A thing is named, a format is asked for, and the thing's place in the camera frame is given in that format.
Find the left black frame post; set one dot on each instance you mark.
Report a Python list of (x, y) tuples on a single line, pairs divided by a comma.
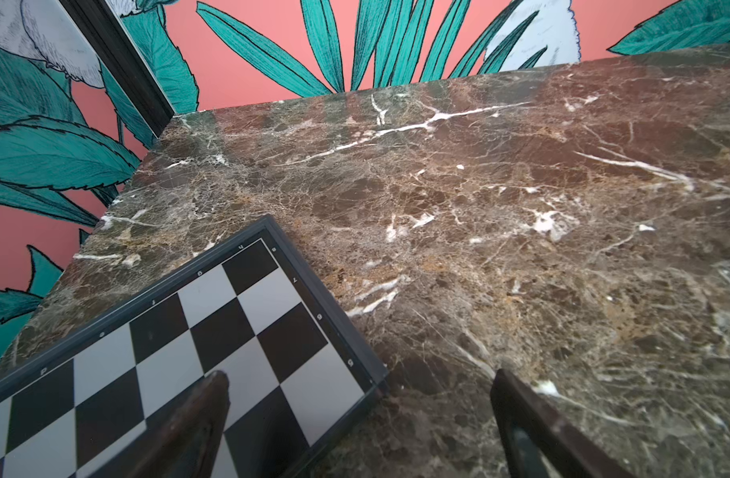
[(107, 36)]

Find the black white checkerboard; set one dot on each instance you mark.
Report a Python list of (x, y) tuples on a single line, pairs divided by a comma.
[(300, 375)]

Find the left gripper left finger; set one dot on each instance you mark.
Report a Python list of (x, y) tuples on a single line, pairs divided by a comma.
[(185, 443)]

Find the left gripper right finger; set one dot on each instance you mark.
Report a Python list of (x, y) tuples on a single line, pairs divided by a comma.
[(534, 434)]

